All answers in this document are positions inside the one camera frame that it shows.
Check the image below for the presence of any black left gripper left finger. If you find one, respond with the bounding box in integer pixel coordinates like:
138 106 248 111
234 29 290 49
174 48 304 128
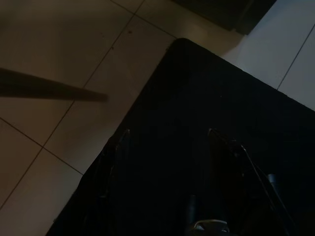
98 128 131 199

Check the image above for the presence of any black floor mat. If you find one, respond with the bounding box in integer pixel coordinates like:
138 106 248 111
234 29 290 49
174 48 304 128
45 37 315 236
171 0 279 35

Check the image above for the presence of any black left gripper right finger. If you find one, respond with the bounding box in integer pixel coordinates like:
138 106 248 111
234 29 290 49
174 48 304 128
204 128 262 199

